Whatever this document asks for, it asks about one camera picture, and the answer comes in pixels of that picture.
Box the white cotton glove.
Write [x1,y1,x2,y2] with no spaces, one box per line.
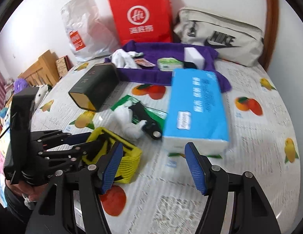
[110,49,143,69]

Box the green tea tissue packet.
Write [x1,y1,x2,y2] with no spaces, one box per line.
[157,58,184,71]

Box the white sponge block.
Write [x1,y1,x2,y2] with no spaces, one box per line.
[183,47,206,70]

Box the person's left hand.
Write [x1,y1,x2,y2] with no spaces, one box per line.
[5,180,47,202]

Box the white plush toy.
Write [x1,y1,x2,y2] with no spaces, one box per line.
[35,85,49,106]

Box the dark green box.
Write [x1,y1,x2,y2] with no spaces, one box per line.
[68,63,119,112]

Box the purple plush toy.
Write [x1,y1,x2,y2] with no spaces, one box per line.
[13,78,29,94]

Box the fruit print tablecloth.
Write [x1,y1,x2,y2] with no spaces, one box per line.
[29,53,302,234]

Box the blue tissue pack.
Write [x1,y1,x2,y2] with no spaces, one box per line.
[162,69,229,155]

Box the green and white packet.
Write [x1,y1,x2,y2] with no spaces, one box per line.
[111,95,167,129]

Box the patterned brown book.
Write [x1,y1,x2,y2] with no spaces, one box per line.
[56,56,72,78]

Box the purple fleece cloth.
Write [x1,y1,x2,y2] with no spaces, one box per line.
[105,41,232,93]

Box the small red card packet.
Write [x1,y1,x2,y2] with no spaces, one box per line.
[134,58,156,68]

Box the white Miniso plastic bag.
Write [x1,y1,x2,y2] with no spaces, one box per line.
[61,0,119,62]

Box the grey Nike bag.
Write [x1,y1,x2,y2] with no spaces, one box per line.
[174,7,264,66]

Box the red paper shopping bag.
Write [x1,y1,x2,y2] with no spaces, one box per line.
[108,0,173,45]

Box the brown wooden door frame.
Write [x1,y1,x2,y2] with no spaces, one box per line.
[259,0,279,71]

